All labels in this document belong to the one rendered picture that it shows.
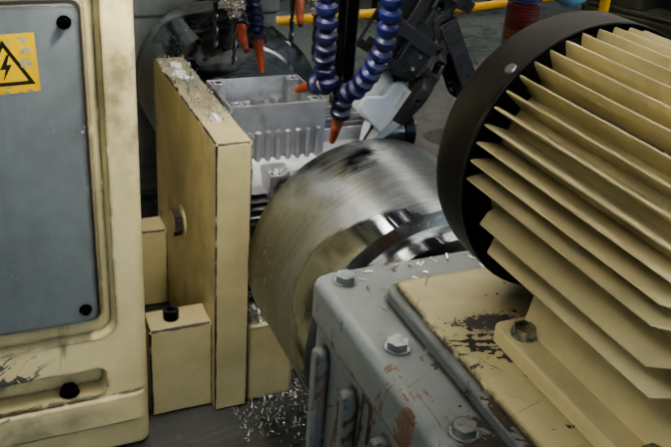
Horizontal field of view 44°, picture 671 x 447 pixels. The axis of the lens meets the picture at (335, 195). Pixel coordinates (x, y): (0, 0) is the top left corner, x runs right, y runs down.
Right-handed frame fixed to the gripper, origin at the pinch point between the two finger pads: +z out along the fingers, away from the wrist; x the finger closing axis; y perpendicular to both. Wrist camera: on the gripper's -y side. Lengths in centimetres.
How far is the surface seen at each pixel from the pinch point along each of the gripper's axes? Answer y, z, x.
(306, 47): -183, 20, -389
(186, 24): 15.2, 2.5, -35.2
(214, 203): 18.4, 12.7, 8.4
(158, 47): 16.9, 7.6, -36.2
